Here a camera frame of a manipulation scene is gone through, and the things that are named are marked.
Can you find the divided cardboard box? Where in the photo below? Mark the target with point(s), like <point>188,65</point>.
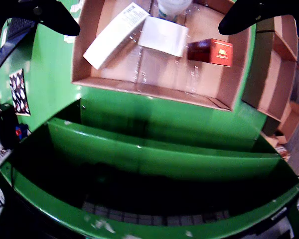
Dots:
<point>276,74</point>

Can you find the dark keyboard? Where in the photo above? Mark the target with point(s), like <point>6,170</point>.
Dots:
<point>152,219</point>

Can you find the white carton with black spots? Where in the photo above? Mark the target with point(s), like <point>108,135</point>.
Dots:
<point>164,36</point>

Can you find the shallow cardboard tray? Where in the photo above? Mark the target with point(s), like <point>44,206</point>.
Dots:
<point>164,82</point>

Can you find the long white printed box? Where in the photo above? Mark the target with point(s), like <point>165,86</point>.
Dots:
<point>112,39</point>

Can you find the black patterned card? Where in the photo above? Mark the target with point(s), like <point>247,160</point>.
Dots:
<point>20,92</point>

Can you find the red product box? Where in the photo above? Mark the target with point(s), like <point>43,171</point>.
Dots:
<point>221,53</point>

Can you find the green metal chute bin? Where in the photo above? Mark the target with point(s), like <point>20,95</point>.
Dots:
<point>139,154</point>

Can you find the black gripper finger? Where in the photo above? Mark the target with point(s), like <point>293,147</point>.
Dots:
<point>251,15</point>
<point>27,10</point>

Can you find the small brown floor cartons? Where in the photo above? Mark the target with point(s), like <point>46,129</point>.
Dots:
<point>286,124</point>

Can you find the small blue red item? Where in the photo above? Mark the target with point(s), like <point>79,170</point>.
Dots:
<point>21,130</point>

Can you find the white bottle with teal label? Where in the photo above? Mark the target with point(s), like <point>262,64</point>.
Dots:
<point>172,7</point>

